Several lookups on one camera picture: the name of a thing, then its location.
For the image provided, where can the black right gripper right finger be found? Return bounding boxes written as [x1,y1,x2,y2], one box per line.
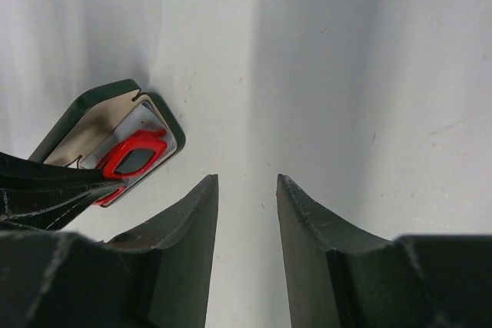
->
[277,174,491,327]

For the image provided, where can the dark green glasses case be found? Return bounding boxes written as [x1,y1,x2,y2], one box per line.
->
[29,79,186,206]

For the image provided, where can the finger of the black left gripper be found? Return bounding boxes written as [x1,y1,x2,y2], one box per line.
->
[0,153,123,230]

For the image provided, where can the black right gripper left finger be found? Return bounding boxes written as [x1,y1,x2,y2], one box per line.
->
[1,174,219,327]

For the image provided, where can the light blue cleaning cloth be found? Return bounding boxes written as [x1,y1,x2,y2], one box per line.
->
[78,102,178,170]

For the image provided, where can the red sunglasses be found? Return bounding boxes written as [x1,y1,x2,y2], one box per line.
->
[95,129,168,207]

